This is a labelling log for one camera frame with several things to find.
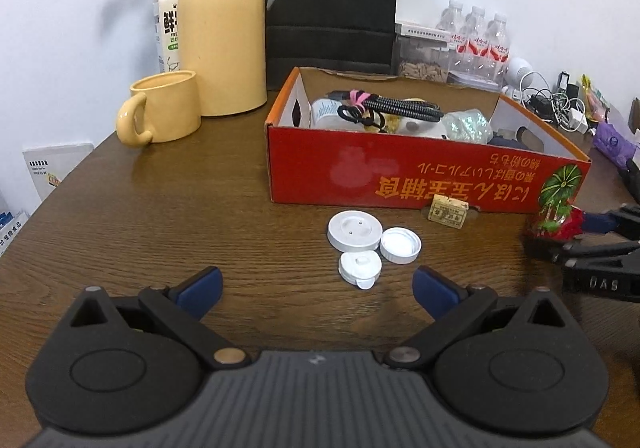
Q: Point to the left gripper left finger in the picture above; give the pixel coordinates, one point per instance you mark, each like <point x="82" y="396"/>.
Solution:
<point x="178" y="311"/>

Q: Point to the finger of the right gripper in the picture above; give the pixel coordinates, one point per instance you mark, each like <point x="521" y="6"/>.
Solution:
<point x="599" y="222"/>
<point x="579" y="250"/>

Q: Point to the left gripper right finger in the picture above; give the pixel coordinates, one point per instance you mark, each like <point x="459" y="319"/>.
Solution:
<point x="457" y="312"/>

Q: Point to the red artificial rose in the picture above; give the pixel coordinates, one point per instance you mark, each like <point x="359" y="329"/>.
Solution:
<point x="558" y="221"/>

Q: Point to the dark blue zip pouch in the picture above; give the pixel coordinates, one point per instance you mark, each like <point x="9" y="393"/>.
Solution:
<point x="504" y="142"/>

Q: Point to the clear cotton swab container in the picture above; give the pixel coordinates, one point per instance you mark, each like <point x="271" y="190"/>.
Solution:
<point x="324" y="116"/>

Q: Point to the white yellow plush hamster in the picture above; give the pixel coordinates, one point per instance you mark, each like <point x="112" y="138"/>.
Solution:
<point x="404" y="126"/>

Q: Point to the small white round cap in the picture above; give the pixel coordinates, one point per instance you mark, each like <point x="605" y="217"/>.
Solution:
<point x="360" y="269"/>

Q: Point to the colourful snack packet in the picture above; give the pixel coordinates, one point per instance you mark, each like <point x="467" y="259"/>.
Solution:
<point x="596" y="106"/>

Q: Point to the white round disc cap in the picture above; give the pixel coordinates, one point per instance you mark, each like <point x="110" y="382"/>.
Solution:
<point x="354" y="231"/>

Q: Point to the white booklet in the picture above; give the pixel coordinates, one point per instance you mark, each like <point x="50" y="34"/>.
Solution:
<point x="49" y="166"/>

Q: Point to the yellow ceramic mug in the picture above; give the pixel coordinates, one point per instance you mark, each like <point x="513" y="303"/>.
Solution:
<point x="161" y="108"/>

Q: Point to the red cardboard box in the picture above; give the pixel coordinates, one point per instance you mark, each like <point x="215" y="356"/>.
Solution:
<point x="357" y="168"/>

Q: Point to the water bottle right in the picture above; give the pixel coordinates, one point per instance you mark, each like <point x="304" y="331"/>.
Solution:
<point x="494" y="56"/>

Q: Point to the water bottle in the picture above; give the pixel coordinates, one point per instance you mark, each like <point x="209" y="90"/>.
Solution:
<point x="473" y="42"/>
<point x="494" y="56"/>
<point x="452" y="22"/>

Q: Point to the water bottle middle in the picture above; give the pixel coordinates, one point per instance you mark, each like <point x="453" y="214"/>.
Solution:
<point x="473" y="42"/>

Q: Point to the clear snack container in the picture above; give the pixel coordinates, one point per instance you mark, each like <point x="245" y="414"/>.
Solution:
<point x="419" y="58"/>

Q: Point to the water bottle left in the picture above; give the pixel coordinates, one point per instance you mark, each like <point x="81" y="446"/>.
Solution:
<point x="452" y="22"/>

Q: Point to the white flat box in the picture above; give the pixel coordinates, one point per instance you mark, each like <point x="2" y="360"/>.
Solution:
<point x="410" y="29"/>

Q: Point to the yellow thermos jug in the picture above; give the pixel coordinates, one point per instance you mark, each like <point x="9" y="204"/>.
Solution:
<point x="223" y="43"/>

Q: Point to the white milk carton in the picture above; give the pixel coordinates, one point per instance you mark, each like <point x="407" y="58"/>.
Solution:
<point x="166" y="34"/>

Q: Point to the black paper shopping bag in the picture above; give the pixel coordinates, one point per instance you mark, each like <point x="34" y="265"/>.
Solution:
<point x="351" y="35"/>

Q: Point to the white round camera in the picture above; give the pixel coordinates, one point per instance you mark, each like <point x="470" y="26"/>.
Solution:
<point x="517" y="74"/>

